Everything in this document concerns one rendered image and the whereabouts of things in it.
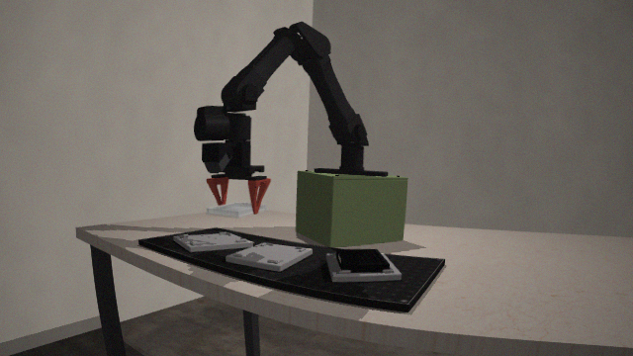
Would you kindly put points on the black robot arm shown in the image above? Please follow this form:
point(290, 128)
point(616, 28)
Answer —
point(212, 122)

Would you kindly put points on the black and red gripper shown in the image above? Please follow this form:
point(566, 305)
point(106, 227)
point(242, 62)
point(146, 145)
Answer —
point(241, 173)

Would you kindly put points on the white multi-well plate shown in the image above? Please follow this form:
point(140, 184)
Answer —
point(236, 210)

